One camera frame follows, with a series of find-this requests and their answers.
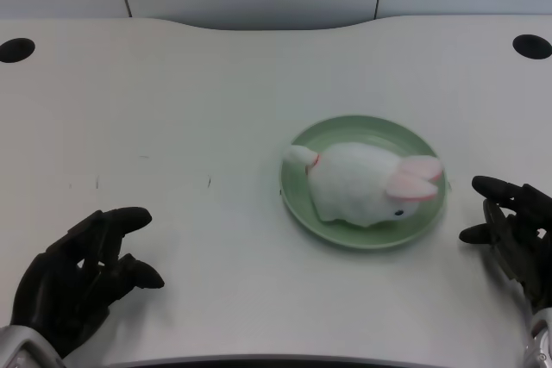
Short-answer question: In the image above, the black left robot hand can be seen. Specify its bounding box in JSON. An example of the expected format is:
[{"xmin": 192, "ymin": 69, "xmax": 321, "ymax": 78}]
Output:
[{"xmin": 10, "ymin": 206, "xmax": 166, "ymax": 359}]

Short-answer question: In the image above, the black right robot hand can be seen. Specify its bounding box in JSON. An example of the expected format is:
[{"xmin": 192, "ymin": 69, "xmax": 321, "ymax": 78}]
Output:
[{"xmin": 458, "ymin": 175, "xmax": 552, "ymax": 315}]

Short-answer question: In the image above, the white plush rabbit doll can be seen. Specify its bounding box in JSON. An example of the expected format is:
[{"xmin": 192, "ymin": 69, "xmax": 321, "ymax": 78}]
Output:
[{"xmin": 282, "ymin": 140, "xmax": 446, "ymax": 228}]

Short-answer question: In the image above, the green round plate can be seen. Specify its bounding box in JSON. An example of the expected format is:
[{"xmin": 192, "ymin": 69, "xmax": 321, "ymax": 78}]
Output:
[{"xmin": 278, "ymin": 114, "xmax": 449, "ymax": 252}]

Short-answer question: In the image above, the black table cable grommet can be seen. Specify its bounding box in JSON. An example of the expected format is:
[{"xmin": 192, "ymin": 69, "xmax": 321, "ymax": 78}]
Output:
[
  {"xmin": 0, "ymin": 37, "xmax": 36, "ymax": 64},
  {"xmin": 511, "ymin": 34, "xmax": 552, "ymax": 60}
]

